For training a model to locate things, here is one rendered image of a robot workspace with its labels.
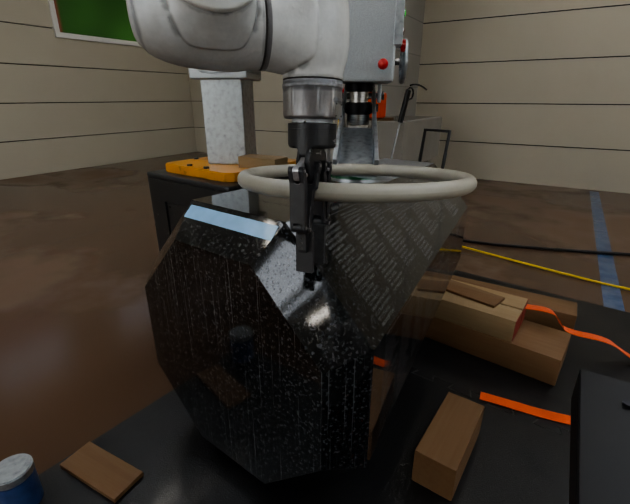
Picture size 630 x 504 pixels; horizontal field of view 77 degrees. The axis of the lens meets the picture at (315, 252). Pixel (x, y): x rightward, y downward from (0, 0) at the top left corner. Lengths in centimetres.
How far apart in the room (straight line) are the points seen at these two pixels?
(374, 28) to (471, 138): 475
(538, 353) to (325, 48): 150
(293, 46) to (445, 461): 110
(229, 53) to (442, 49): 567
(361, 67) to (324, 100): 80
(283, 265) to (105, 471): 91
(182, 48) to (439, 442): 118
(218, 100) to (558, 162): 479
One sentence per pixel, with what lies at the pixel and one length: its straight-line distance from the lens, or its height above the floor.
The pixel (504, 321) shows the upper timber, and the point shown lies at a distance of 181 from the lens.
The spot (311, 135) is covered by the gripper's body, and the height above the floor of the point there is 103.
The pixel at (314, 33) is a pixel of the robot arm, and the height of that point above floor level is 116.
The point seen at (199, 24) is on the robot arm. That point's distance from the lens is 55.
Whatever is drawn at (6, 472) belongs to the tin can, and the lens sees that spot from 146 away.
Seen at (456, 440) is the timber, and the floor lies 14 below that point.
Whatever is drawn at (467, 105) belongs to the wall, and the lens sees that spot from 605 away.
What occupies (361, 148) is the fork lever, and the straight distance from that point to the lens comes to 125.
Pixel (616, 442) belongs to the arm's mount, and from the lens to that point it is 41.
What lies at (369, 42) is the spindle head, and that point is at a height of 124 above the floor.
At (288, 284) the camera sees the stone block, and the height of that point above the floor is 70.
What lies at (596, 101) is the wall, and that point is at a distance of 593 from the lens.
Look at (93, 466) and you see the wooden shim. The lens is 153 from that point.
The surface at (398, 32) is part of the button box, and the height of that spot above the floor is 126.
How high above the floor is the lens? 108
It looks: 22 degrees down
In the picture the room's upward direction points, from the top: straight up
